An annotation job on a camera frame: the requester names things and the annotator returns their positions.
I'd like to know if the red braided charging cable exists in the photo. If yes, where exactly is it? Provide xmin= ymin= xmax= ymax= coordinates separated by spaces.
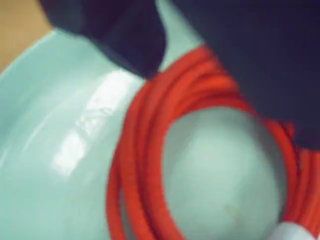
xmin=106 ymin=44 xmax=320 ymax=240

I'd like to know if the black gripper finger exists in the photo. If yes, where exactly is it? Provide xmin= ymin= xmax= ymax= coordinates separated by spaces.
xmin=39 ymin=0 xmax=168 ymax=81
xmin=172 ymin=0 xmax=320 ymax=151

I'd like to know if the light blue plate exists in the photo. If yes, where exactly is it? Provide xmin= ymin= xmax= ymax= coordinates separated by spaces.
xmin=0 ymin=0 xmax=320 ymax=240

